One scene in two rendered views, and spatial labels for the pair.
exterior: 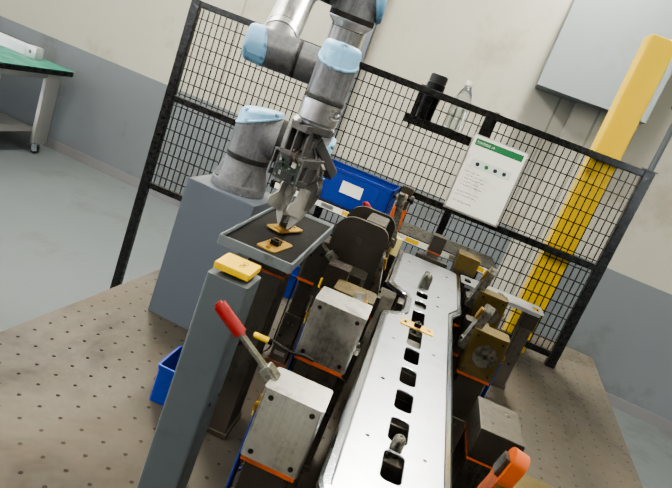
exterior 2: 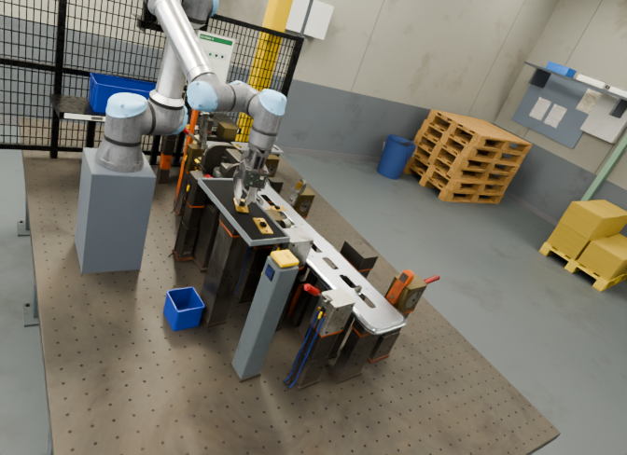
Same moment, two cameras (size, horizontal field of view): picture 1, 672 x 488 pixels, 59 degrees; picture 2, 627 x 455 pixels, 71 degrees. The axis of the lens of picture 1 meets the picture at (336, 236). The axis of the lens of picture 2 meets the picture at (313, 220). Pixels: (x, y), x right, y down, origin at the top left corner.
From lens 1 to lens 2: 100 cm
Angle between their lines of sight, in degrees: 50
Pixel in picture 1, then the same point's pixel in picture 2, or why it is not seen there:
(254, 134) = (135, 124)
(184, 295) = (112, 252)
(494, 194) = (218, 72)
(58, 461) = (196, 396)
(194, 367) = (272, 313)
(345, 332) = (305, 250)
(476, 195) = not seen: hidden behind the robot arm
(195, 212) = (106, 196)
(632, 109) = not seen: outside the picture
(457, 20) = not seen: outside the picture
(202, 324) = (276, 294)
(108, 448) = (201, 371)
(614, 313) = not seen: hidden behind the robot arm
